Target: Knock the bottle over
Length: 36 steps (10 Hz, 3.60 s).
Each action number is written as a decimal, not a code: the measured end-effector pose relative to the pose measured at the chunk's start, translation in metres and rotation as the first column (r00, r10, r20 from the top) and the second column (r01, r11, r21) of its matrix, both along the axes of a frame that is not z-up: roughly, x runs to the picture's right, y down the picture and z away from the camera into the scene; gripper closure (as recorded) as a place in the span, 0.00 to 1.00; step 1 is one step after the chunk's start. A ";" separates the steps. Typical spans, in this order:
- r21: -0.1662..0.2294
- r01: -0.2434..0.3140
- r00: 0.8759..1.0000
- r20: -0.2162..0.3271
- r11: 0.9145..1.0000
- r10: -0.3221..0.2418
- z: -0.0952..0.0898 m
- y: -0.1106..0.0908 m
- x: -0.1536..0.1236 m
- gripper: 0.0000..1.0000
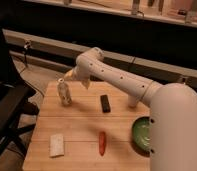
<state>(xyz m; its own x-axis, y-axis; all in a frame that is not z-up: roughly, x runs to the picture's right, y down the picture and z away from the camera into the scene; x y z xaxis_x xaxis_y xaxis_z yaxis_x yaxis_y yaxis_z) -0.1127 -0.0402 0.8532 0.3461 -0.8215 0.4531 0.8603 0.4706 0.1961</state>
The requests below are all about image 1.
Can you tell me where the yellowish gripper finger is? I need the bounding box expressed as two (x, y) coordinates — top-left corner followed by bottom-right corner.
(81, 79), (91, 89)
(64, 69), (75, 80)

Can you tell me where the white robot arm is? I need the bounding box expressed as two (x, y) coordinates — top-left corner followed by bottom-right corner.
(65, 47), (197, 171)

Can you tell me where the black rectangular block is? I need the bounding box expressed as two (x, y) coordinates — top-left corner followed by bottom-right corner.
(100, 95), (111, 113)

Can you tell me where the wooden table board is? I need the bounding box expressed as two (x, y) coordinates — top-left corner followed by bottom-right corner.
(23, 82), (149, 171)

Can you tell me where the white paper cup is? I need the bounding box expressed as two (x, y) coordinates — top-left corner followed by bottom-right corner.
(128, 96), (139, 108)

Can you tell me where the black chair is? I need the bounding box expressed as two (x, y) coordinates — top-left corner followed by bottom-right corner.
(0, 19), (40, 166)

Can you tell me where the white sponge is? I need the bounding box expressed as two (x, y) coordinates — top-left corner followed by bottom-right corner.
(49, 134), (64, 157)

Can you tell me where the green round plate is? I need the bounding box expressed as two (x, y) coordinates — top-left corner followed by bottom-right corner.
(131, 116), (150, 153)

